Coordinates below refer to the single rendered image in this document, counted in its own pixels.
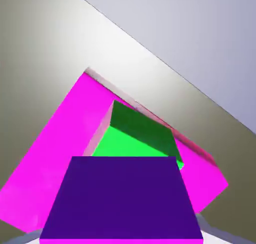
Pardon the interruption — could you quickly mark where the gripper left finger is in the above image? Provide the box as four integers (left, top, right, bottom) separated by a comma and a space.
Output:
2, 230, 42, 244

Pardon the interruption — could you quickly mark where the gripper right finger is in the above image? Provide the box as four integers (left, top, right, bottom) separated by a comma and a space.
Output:
195, 213, 248, 244

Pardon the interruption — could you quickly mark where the small purple cube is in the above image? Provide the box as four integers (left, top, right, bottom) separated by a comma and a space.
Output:
39, 156, 204, 244

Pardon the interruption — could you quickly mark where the small green cube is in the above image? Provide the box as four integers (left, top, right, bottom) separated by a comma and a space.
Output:
90, 99, 185, 171

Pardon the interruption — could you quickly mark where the large magenta box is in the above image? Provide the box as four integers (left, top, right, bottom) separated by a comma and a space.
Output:
0, 71, 229, 234

